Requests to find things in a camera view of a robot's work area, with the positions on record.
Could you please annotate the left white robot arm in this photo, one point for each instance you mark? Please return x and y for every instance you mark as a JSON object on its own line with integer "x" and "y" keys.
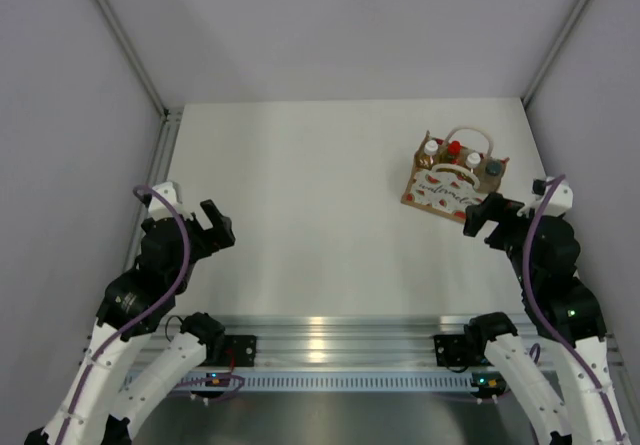
{"x": 101, "y": 407}

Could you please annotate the burlap watermelon canvas bag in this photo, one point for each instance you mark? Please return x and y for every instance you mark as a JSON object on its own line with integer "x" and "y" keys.
{"x": 447, "y": 190}

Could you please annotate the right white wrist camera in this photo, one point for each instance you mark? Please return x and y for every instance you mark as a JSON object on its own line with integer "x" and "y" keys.
{"x": 552, "y": 197}

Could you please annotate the aluminium frame post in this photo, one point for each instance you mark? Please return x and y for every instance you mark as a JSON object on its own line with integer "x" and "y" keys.
{"x": 560, "y": 39}
{"x": 130, "y": 54}

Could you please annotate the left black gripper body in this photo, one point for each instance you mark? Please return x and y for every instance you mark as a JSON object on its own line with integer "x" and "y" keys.
{"x": 206, "y": 242}

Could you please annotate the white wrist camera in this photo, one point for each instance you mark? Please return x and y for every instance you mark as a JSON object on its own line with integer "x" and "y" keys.
{"x": 166, "y": 202}
{"x": 552, "y": 197}

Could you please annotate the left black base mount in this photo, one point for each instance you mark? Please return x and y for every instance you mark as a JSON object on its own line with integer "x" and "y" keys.
{"x": 238, "y": 351}

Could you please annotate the grey slotted cable duct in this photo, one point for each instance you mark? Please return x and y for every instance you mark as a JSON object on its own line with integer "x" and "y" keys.
{"x": 252, "y": 381}

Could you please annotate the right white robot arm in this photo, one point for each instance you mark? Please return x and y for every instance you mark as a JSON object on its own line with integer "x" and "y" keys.
{"x": 562, "y": 382}

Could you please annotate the aluminium front rail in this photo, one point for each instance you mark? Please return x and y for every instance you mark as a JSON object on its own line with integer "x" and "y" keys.
{"x": 344, "y": 343}

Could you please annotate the right aluminium frame post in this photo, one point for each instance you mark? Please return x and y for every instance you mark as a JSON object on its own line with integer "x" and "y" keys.
{"x": 560, "y": 39}

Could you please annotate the red cap yellow bottle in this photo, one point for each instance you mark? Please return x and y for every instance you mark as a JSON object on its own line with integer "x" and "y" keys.
{"x": 451, "y": 153}

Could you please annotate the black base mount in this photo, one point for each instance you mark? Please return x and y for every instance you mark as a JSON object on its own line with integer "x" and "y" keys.
{"x": 452, "y": 351}
{"x": 238, "y": 351}

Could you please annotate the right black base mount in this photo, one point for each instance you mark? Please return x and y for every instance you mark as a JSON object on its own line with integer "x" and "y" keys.
{"x": 452, "y": 351}

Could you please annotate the left aluminium frame post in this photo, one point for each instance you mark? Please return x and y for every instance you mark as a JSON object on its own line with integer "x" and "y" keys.
{"x": 130, "y": 54}

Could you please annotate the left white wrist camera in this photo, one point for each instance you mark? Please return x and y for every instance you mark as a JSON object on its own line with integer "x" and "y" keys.
{"x": 166, "y": 202}

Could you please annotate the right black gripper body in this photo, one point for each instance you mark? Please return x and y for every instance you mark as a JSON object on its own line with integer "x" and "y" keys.
{"x": 511, "y": 227}

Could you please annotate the grey cap clear bottle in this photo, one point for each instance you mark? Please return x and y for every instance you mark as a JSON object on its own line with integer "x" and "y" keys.
{"x": 491, "y": 174}

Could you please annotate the white cap amber bottle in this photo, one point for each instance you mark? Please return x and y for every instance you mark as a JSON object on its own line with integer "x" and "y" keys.
{"x": 428, "y": 155}
{"x": 472, "y": 161}

